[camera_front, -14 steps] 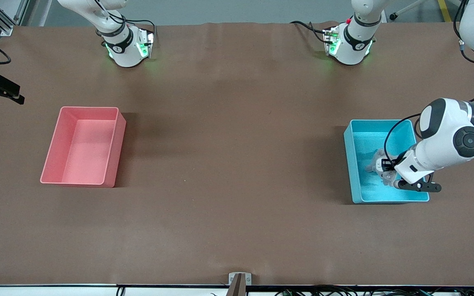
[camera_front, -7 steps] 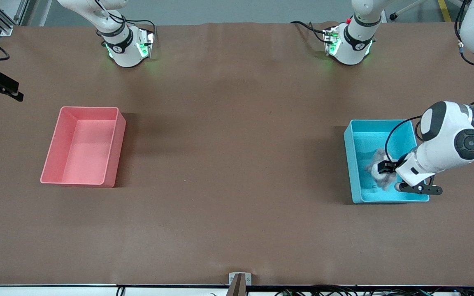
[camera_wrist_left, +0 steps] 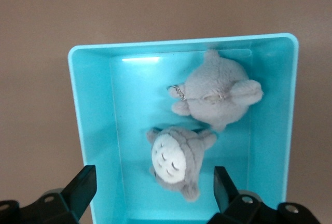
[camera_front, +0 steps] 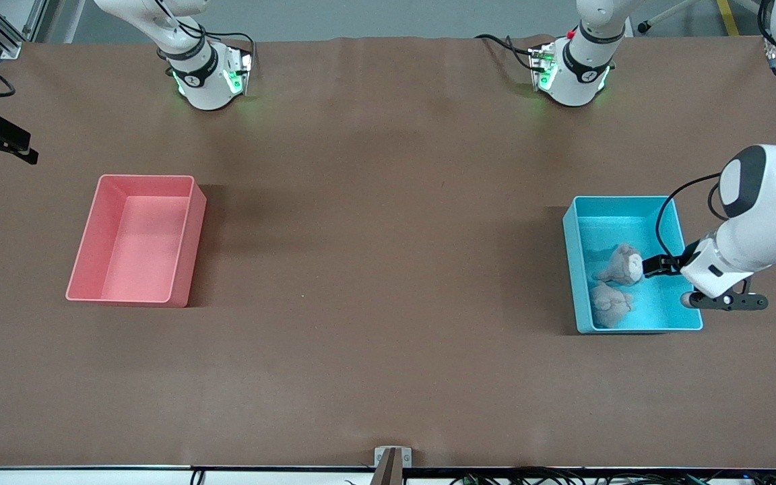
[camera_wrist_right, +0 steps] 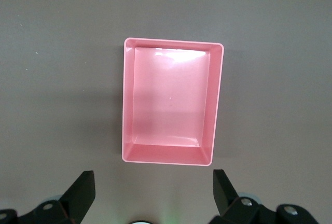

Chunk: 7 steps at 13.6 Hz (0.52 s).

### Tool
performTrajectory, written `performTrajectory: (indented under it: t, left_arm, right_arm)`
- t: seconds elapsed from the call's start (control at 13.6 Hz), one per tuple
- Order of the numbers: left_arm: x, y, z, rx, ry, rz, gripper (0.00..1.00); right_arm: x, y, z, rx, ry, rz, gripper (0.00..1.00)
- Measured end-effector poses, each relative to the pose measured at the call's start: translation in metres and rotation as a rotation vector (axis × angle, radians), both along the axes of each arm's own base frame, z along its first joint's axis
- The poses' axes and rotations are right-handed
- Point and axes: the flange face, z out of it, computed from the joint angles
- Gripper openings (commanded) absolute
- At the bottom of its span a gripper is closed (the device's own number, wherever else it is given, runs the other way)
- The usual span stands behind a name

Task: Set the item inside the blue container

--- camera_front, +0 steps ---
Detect grey plush toy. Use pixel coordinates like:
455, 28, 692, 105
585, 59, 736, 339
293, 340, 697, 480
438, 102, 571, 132
589, 282, 635, 329
593, 243, 645, 288

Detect blue plastic box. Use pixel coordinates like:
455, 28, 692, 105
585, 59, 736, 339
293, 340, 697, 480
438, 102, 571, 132
562, 195, 704, 335

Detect pink plastic box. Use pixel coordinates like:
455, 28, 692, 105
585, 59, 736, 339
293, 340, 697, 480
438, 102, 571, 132
65, 174, 207, 309

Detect white stand leg black foot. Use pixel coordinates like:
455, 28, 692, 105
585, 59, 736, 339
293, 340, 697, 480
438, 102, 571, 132
637, 0, 704, 34

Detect table cover mat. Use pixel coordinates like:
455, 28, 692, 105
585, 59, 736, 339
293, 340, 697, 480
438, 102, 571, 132
0, 35, 776, 470

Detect aluminium frame profile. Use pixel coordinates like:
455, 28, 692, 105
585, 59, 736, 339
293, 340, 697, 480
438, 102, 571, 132
0, 0, 49, 60

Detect black right arm base cable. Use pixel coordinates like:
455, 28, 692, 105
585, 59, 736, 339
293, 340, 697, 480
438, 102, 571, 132
156, 0, 256, 61

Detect black arm base cable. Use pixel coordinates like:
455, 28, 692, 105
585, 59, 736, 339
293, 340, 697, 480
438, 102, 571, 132
474, 34, 538, 71
156, 0, 256, 61

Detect black left arm base cable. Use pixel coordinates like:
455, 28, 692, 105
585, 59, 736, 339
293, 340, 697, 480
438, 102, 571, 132
474, 34, 538, 71

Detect small metal bracket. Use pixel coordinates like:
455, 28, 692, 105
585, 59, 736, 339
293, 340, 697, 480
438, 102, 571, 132
374, 446, 413, 468

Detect brown camera post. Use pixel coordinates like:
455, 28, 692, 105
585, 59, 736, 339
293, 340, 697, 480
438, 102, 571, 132
370, 448, 404, 485

